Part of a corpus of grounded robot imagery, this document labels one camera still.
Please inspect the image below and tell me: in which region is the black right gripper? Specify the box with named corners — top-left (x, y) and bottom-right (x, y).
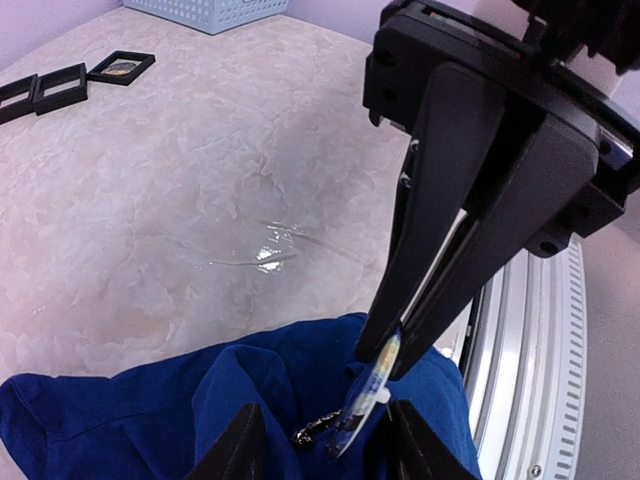
top-left (355, 1), bottom-right (639, 380)

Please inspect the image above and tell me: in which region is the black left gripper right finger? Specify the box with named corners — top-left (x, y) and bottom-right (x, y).
top-left (387, 400), bottom-right (475, 480)

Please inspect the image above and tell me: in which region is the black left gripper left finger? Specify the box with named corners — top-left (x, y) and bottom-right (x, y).
top-left (186, 403), bottom-right (265, 480)

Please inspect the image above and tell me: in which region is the starry night round brooch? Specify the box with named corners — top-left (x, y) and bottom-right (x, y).
top-left (326, 330), bottom-right (401, 460)

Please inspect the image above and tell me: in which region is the blue printed t-shirt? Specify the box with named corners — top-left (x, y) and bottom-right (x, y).
top-left (1, 313), bottom-right (481, 479)

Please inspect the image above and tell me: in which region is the sunset painting round brooch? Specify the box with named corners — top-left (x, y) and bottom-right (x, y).
top-left (102, 60), bottom-right (138, 77)

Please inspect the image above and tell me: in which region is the white snowflake brooch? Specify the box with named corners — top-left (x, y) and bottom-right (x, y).
top-left (291, 410), bottom-right (342, 449)

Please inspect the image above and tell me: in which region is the light blue plastic basket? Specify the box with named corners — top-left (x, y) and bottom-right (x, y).
top-left (122, 0), bottom-right (289, 35)

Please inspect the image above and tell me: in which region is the aluminium front rail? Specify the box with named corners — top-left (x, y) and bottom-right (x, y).
top-left (460, 240), bottom-right (588, 479)

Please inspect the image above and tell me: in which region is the black square frame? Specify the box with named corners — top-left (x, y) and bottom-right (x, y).
top-left (32, 63), bottom-right (88, 116)
top-left (0, 74), bottom-right (38, 125)
top-left (86, 51), bottom-right (156, 86)

